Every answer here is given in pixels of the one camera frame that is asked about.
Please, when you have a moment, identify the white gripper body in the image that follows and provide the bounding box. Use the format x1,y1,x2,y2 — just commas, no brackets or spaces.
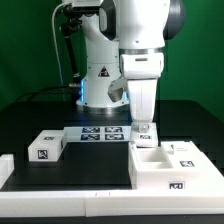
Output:
127,79,157,123

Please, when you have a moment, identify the black cable on table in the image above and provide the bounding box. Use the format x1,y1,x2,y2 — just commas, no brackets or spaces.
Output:
14,84,81,103

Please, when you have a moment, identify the white cable at robot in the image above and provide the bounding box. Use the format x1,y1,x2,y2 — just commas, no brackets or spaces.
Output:
50,2,73,101

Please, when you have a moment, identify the small white cabinet top block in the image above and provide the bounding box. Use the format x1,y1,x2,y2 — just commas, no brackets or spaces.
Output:
28,130,67,162

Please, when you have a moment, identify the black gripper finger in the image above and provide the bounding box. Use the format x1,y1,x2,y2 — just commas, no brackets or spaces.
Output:
134,122,152,132

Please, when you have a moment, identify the white cabinet door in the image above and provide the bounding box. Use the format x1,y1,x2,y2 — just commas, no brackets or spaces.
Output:
130,123,158,148
161,141,212,170

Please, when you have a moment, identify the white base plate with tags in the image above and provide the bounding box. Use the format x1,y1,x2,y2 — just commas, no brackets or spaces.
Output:
64,126,130,142

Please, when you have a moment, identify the white cabinet body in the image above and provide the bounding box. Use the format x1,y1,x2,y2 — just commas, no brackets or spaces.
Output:
128,142,224,191

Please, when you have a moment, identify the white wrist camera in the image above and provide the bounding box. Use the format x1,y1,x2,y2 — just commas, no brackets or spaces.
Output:
107,76,127,102

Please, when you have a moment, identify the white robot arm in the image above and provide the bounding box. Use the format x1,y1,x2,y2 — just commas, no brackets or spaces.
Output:
62,0,185,133

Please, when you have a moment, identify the white U-shaped boundary frame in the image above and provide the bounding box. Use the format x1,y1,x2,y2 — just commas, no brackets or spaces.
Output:
0,151,224,218

